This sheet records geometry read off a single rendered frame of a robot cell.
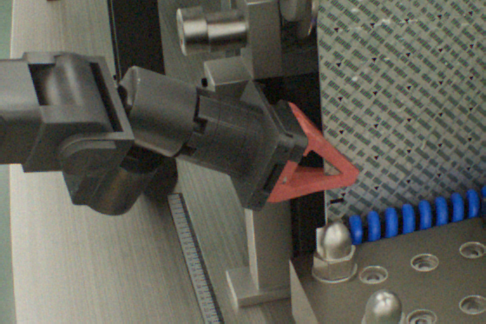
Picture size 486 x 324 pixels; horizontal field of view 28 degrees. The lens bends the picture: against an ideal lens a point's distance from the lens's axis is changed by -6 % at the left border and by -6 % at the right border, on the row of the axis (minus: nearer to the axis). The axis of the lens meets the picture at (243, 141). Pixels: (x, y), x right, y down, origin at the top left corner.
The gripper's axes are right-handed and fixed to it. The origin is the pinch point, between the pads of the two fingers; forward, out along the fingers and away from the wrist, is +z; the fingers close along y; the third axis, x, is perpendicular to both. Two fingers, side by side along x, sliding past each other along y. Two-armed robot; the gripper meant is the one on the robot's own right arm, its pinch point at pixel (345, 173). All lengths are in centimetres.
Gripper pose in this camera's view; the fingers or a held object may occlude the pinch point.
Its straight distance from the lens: 82.9
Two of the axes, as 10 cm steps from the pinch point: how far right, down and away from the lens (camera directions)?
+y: 2.1, 4.7, -8.6
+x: 4.1, -8.4, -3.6
